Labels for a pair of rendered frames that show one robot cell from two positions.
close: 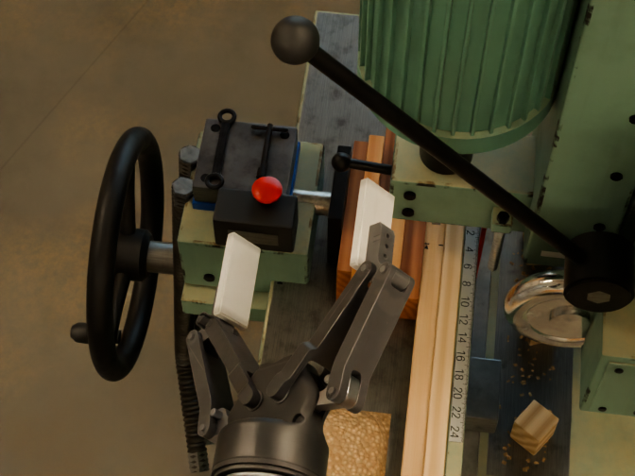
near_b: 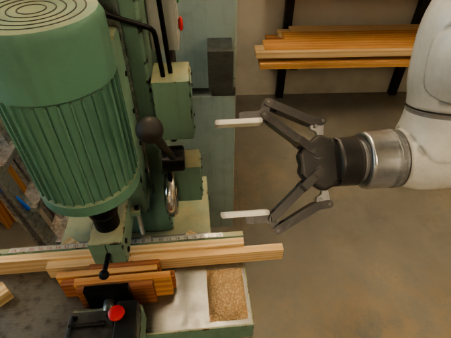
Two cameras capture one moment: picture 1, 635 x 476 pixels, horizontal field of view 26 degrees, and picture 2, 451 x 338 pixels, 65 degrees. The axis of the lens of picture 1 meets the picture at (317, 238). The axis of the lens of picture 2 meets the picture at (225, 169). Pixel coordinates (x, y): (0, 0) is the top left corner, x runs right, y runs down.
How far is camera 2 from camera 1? 87 cm
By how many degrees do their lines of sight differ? 60
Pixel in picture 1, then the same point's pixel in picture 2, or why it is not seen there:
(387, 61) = (113, 164)
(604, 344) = (195, 166)
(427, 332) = (174, 254)
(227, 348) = (290, 199)
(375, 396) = (199, 277)
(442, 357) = (186, 245)
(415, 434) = (220, 251)
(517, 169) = not seen: hidden behind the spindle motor
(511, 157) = not seen: hidden behind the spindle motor
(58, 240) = not seen: outside the picture
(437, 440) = (222, 241)
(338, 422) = (218, 283)
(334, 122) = (47, 324)
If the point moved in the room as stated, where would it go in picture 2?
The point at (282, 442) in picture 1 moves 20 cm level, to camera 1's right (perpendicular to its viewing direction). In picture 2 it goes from (347, 139) to (298, 74)
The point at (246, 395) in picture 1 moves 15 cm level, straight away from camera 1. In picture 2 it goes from (321, 171) to (224, 196)
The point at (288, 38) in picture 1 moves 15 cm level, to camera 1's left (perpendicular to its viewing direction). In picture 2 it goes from (156, 121) to (168, 214)
